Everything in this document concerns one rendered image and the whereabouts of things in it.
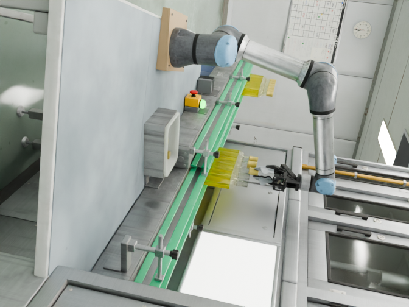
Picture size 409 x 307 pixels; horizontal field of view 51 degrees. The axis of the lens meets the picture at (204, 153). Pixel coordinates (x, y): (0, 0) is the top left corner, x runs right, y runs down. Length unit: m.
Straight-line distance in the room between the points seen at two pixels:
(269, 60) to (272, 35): 5.98
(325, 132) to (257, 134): 6.65
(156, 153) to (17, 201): 0.74
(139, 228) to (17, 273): 0.50
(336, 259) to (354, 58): 6.18
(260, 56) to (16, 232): 1.21
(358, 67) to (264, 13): 1.84
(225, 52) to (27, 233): 1.06
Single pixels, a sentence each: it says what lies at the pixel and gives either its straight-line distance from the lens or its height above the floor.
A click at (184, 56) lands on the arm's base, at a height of 0.85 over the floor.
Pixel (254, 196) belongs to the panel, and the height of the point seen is 1.18.
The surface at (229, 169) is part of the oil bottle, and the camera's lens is 1.95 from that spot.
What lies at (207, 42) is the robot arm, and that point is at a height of 0.93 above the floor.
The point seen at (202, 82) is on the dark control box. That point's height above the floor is 0.79.
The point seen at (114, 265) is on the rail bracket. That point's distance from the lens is 1.38.
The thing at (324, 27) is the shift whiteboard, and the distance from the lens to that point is 7.67.
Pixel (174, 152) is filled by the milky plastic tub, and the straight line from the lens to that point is 1.80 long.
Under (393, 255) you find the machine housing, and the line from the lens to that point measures 2.02.
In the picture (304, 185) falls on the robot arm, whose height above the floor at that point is 1.39.
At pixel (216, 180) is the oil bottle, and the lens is 1.90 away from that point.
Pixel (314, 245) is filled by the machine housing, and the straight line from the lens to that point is 1.92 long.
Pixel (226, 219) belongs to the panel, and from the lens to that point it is 1.89.
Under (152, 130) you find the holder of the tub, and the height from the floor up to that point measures 0.78.
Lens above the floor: 1.23
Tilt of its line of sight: 9 degrees down
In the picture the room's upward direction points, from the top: 99 degrees clockwise
